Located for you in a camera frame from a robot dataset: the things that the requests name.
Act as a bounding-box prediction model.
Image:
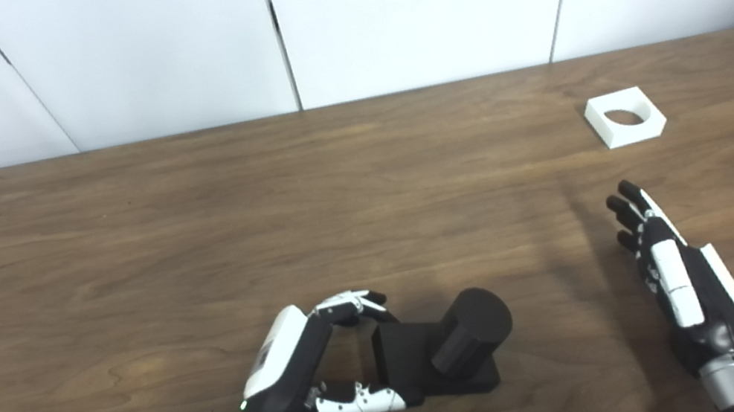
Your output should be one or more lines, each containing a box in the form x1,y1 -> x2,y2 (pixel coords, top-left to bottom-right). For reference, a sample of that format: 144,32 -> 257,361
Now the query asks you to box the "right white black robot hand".
602,162 -> 734,385

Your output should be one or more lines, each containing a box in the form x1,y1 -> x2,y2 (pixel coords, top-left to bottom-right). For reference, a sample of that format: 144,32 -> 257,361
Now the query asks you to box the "white square piece with hole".
580,82 -> 671,154

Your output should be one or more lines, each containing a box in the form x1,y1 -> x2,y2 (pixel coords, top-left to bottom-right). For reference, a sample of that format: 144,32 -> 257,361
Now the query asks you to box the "black peg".
364,281 -> 525,411

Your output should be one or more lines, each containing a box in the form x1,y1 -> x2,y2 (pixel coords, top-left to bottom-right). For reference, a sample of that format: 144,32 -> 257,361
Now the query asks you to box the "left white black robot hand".
226,283 -> 411,412

